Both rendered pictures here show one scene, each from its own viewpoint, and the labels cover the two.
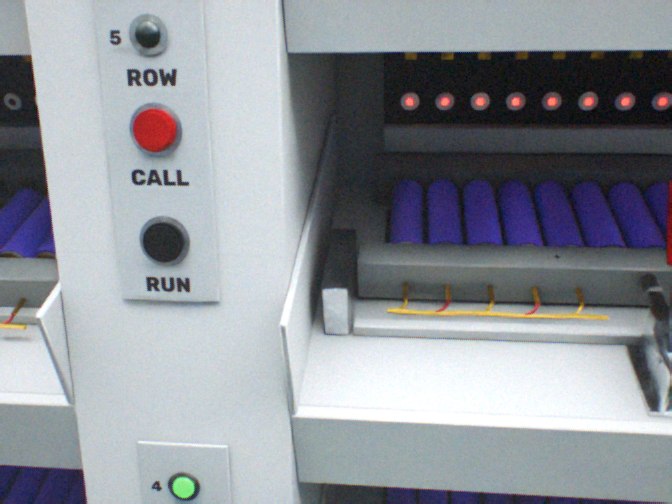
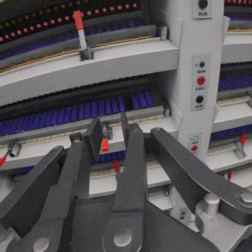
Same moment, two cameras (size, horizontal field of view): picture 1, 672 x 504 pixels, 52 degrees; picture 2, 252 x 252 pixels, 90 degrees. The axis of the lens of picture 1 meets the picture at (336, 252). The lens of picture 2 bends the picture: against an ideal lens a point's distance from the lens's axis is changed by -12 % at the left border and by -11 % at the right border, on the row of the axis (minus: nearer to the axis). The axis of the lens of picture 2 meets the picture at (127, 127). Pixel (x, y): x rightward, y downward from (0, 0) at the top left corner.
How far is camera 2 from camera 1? 0.28 m
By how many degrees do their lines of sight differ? 16
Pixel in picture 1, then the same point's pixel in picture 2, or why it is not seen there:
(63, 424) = (175, 133)
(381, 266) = not seen: hidden behind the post
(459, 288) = (222, 98)
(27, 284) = (157, 111)
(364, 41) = (227, 61)
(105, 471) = (182, 139)
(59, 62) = (185, 70)
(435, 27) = (237, 58)
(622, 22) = not seen: outside the picture
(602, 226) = (235, 84)
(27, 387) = (168, 129)
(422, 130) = not seen: hidden behind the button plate
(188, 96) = (206, 74)
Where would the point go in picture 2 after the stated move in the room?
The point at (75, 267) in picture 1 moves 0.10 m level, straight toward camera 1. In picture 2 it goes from (183, 106) to (226, 121)
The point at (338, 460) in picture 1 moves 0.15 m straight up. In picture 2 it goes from (215, 128) to (224, 73)
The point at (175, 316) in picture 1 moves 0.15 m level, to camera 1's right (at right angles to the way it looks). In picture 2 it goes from (198, 111) to (243, 100)
